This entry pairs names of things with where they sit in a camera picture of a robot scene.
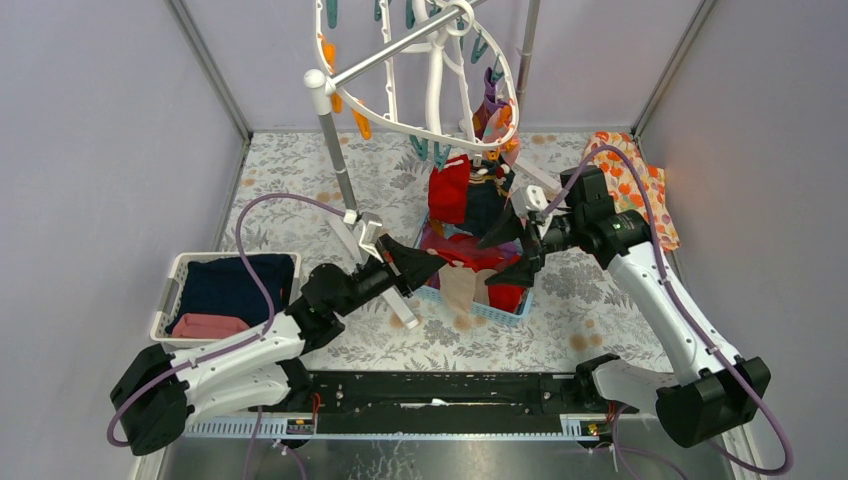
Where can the metal drying rack stand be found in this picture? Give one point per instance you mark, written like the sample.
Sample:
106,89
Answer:
430,150

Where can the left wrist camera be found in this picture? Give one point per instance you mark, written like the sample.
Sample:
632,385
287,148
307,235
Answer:
360,233

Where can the navy folded cloth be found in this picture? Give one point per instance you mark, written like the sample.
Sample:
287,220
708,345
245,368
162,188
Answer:
225,287

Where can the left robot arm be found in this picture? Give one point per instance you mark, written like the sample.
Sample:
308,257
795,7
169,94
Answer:
162,393

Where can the white clip hanger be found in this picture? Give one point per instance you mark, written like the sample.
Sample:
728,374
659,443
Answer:
448,38

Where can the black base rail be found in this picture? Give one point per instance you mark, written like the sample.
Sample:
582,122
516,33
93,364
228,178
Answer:
448,403

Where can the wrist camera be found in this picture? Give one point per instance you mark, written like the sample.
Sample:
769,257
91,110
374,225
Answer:
529,199
360,233

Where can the white plastic basket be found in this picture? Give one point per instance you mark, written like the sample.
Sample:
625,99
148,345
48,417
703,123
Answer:
167,311

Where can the orange floral cloth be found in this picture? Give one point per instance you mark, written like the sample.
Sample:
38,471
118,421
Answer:
623,186

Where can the red santa sock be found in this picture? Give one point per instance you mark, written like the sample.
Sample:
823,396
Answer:
507,298

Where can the blue plastic basket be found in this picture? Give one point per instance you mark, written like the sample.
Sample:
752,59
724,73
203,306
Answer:
430,291

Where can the floral table mat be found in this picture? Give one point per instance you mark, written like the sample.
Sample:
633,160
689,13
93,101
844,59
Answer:
419,304

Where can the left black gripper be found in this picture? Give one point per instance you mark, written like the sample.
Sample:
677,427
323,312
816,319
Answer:
395,267

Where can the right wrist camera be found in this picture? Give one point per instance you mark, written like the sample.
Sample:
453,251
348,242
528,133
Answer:
529,199

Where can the pink folded cloth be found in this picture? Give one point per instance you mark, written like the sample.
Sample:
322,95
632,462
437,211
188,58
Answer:
207,326

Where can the purple patterned sock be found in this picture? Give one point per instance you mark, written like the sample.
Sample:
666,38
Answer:
490,106

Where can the navy christmas sock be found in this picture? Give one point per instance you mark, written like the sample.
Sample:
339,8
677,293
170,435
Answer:
489,187

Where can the purple patchwork sock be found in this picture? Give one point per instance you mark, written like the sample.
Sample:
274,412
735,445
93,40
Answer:
434,235

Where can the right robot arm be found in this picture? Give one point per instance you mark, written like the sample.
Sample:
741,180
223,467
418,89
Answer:
703,396

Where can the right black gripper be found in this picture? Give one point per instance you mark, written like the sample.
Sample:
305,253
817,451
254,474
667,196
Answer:
522,271

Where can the red beige sock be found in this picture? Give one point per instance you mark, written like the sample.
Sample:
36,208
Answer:
462,280

